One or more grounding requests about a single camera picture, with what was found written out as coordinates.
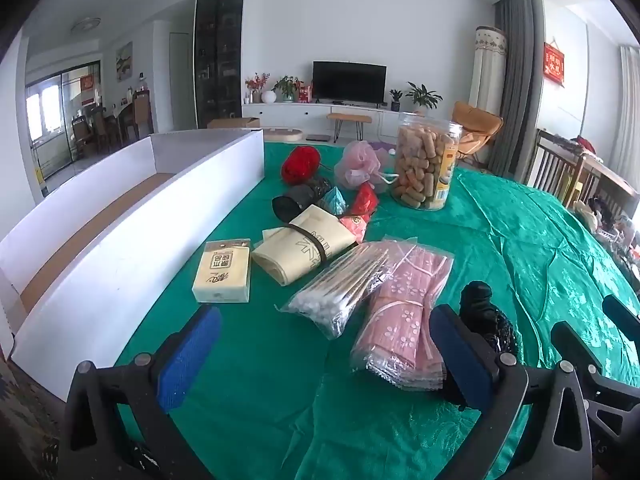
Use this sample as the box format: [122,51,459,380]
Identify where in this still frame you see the clear plastic snack jar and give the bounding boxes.
[390,111,463,212]

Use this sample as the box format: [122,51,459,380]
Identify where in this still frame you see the sliding glass door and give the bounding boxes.
[25,60,101,181]

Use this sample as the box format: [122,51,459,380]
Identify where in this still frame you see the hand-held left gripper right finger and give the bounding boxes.
[429,304,593,480]

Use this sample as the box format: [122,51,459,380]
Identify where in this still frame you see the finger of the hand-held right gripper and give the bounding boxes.
[551,321,640,402]
[602,294,640,333]

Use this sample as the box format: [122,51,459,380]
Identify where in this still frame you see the large leafy potted plant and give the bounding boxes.
[405,81,443,112]

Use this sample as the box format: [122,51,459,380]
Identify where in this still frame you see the wooden hairpin leg stool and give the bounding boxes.
[327,113,373,143]

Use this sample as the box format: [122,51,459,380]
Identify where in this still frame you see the beige cloth bag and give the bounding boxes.
[251,205,371,287]

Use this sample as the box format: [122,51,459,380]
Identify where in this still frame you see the dark glass display cabinet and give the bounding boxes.
[194,0,246,130]

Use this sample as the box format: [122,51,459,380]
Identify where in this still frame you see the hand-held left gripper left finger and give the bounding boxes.
[59,304,223,480]

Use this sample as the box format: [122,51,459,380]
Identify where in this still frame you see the green potted plant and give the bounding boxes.
[272,76,303,103]

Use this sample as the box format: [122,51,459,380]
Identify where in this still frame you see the brown cardboard box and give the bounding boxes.
[207,116,261,130]

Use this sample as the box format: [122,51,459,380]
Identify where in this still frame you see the cotton swab packet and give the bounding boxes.
[274,241,396,341]

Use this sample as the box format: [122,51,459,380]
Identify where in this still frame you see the pink face mask packet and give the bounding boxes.
[350,236,455,392]

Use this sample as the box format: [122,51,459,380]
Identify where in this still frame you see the black television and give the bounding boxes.
[312,61,387,104]

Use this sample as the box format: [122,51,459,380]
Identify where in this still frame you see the mixed clutter pile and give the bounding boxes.
[572,195,640,286]

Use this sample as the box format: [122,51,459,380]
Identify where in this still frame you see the red banded packet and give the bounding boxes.
[340,181,379,246]

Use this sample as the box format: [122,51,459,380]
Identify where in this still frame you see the black trash bag roll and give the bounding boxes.
[272,178,335,223]

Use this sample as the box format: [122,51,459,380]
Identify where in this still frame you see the orange lounge chair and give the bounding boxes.
[452,101,503,166]

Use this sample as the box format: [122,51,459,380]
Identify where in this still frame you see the covered standing air conditioner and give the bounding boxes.
[470,26,508,111]

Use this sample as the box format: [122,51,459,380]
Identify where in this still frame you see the white board panel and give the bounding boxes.
[0,129,265,402]

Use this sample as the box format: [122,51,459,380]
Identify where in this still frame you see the green satin tablecloth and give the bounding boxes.
[114,141,640,480]

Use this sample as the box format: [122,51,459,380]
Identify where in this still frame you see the red flower arrangement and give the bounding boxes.
[245,73,271,104]

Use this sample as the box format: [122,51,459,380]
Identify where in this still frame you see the grey curtain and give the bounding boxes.
[487,0,543,181]

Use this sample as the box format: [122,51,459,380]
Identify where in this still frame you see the teal triangular packet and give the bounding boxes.
[320,186,348,217]

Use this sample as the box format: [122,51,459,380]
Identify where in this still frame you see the pink bath loofah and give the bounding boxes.
[334,140,399,195]

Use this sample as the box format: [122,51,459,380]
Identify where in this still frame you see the white television cabinet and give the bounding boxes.
[242,101,426,142]

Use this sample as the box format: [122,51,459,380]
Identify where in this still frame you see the framed wall painting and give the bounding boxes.
[116,41,134,81]

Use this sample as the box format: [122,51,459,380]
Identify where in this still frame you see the dark wooden bench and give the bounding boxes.
[525,129,640,221]

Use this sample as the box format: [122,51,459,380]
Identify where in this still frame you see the beige tissue pack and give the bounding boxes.
[192,238,252,304]

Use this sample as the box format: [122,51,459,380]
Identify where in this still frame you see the white sheer curtain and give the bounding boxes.
[612,45,640,161]

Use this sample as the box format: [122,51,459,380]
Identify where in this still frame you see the red wall hanging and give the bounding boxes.
[543,40,566,83]

